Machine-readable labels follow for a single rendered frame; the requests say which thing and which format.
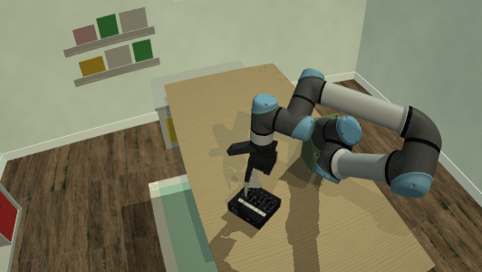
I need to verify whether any black lighting desk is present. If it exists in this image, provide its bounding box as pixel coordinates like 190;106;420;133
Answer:
227;188;281;230

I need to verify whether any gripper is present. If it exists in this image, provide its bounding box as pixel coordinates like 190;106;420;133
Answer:
244;140;278;197

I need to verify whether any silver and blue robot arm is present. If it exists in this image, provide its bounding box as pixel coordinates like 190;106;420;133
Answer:
250;68;442;198

